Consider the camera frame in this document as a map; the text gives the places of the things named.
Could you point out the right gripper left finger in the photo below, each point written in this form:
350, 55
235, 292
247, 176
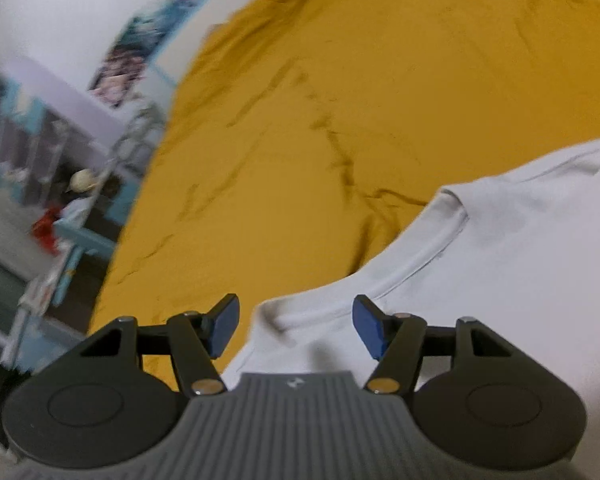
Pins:
196, 340

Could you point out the white printed t-shirt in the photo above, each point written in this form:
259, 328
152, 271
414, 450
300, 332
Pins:
519, 252

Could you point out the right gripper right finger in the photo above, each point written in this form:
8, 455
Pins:
394, 342

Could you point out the mustard yellow bed quilt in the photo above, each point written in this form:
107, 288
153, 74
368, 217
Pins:
309, 134

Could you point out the blue lilac toy cabinet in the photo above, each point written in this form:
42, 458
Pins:
61, 147

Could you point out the red toy on shelf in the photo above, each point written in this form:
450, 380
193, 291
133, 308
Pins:
43, 230

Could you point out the anime wall posters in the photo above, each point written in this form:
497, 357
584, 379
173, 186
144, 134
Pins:
127, 60

